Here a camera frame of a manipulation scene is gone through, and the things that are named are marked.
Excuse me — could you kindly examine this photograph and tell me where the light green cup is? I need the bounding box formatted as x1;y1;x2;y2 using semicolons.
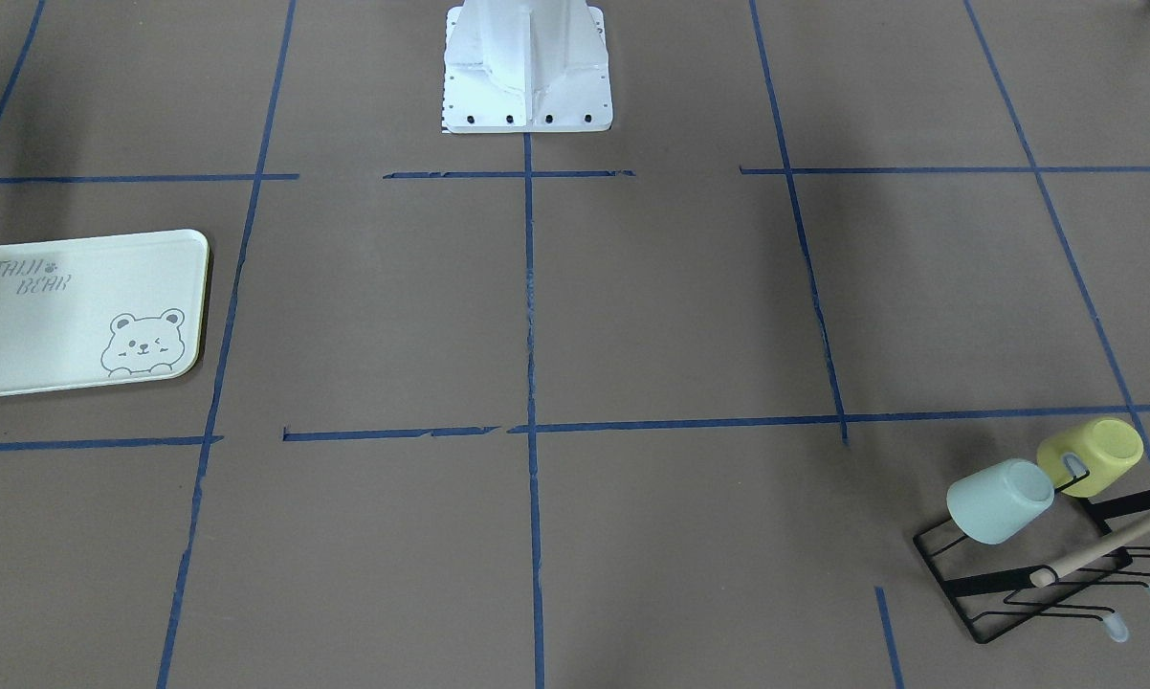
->
945;458;1055;545

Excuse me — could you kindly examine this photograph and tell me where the white bear serving tray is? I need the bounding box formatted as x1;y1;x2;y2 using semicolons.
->
0;230;210;397

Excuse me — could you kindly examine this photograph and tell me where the yellow cup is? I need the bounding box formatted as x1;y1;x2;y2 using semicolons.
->
1037;418;1145;499

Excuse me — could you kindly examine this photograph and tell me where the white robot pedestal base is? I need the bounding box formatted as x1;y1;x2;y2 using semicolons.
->
440;1;614;135

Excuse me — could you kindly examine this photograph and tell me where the black wire cup rack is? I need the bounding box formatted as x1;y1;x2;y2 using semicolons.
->
911;489;1150;645

